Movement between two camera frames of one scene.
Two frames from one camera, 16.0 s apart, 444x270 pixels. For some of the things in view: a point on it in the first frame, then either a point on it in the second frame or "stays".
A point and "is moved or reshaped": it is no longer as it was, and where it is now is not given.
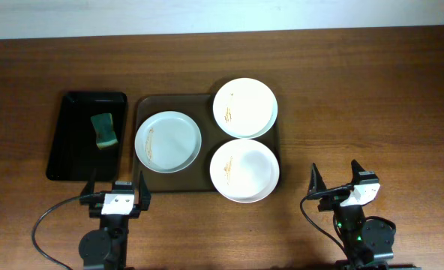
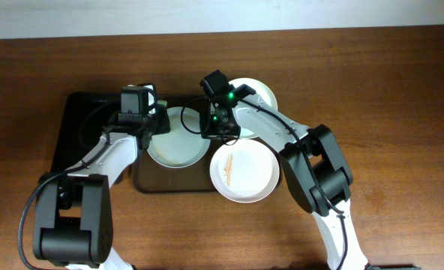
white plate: (168, 142) is moved or reshaped
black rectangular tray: (75, 155) stays
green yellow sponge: (105, 134) -> (162, 102)
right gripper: (329, 202) -> (220, 126)
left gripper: (94, 210) -> (161, 122)
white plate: (244, 171) stays
